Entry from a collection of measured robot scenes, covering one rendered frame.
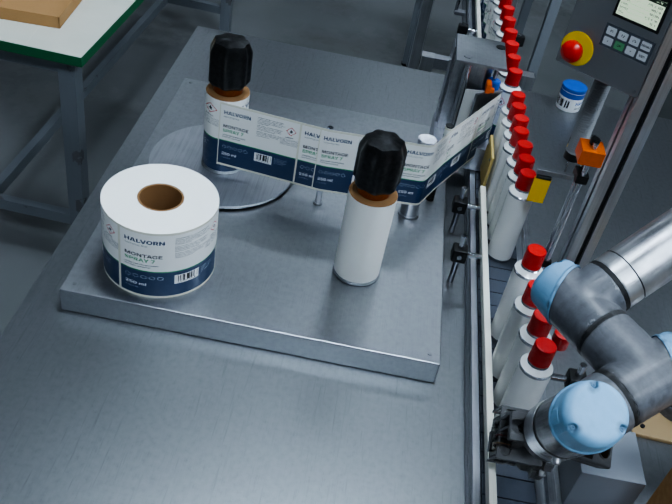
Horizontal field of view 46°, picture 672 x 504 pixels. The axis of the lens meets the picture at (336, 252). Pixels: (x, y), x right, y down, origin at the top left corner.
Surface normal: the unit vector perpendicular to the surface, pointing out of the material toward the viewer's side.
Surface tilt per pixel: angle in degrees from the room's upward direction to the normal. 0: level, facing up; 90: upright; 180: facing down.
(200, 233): 90
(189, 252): 90
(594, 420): 30
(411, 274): 0
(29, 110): 0
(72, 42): 0
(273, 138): 90
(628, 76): 90
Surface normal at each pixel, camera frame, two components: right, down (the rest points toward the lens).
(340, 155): -0.05, 0.64
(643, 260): -0.07, -0.26
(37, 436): 0.15, -0.76
